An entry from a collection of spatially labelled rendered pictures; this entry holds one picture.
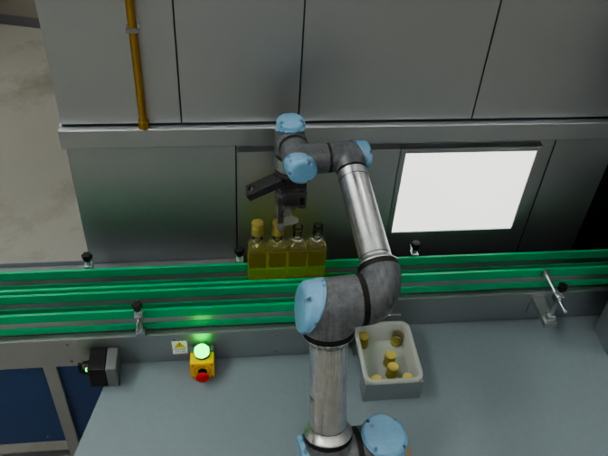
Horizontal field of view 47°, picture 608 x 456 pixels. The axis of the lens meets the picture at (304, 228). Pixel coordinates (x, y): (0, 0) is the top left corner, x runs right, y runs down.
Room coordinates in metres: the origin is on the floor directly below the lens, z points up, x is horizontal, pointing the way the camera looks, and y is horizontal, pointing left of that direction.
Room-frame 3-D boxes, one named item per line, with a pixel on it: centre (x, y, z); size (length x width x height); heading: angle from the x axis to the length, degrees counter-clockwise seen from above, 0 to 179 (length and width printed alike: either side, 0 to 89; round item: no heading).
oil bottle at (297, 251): (1.49, 0.02, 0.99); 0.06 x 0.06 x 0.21; 10
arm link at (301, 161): (1.39, 0.01, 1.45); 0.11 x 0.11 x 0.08; 15
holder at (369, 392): (1.34, -0.27, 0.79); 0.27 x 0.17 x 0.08; 9
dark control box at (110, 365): (1.21, 0.55, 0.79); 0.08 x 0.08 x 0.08; 9
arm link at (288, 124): (1.48, 0.05, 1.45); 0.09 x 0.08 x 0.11; 15
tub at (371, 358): (1.31, -0.27, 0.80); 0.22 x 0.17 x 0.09; 9
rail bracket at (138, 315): (1.25, 0.44, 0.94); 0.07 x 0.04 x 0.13; 9
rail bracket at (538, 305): (1.49, -0.78, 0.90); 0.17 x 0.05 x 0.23; 9
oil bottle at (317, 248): (1.50, -0.04, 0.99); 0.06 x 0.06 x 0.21; 8
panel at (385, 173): (1.67, -0.24, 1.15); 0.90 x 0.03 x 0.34; 99
